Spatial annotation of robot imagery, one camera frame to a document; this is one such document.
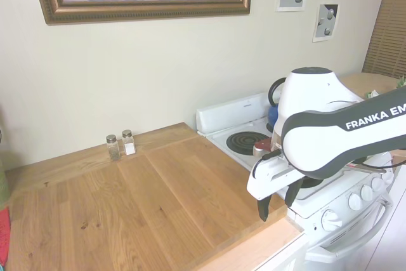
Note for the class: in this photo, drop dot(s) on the glass pepper shaker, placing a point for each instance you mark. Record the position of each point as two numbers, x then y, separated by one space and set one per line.
113 150

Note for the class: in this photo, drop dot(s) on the green potted plant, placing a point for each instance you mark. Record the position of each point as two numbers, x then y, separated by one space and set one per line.
401 82

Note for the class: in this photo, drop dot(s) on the glass salt shaker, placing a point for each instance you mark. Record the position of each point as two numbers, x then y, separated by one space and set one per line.
128 145

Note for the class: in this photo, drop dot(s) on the white timer knob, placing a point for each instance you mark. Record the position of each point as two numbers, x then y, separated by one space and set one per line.
330 220

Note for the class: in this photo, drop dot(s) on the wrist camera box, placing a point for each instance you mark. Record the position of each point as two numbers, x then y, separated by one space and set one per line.
261 148

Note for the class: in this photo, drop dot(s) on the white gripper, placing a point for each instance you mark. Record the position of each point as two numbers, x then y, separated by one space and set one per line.
269 175

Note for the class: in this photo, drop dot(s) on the wooden butcher block board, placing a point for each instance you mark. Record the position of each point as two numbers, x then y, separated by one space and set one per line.
127 204

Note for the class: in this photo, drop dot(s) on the white kitchen cabinet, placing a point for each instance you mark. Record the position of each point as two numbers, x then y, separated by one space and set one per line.
295 258

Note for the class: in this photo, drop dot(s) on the white electric stove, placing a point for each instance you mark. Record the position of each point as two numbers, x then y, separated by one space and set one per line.
222 115

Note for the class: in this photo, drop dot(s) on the white oven door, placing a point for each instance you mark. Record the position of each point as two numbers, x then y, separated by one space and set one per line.
349 245

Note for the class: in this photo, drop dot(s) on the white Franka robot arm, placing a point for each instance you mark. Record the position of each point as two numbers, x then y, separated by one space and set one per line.
311 99

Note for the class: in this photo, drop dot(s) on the white stove knob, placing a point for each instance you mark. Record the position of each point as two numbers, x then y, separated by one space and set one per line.
377 183
366 192
355 201

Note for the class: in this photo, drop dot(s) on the brown window blind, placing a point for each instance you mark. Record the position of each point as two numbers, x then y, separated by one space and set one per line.
388 23

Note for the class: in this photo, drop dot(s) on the red cloth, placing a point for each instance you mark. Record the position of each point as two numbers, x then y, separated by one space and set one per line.
4 233

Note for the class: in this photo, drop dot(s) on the small black coil burner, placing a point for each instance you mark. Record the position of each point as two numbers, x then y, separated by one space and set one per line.
241 142

